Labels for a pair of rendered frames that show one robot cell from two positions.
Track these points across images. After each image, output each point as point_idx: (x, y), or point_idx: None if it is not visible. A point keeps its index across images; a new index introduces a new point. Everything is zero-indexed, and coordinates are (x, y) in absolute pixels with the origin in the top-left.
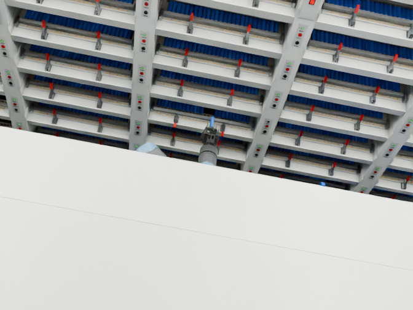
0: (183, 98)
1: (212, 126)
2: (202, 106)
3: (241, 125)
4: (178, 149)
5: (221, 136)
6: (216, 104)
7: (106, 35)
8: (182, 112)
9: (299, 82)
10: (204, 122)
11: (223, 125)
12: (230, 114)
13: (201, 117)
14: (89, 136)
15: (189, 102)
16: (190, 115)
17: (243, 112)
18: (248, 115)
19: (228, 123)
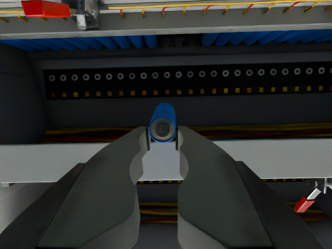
0: (320, 177)
1: (155, 138)
2: (226, 142)
3: (3, 35)
4: None
5: (39, 9)
6: (163, 180)
7: None
8: (322, 26)
9: None
10: (198, 5)
11: (89, 26)
12: (92, 43)
13: (217, 27)
14: None
15: (290, 157)
16: (279, 24)
17: (35, 165)
18: (4, 148)
19: (67, 24)
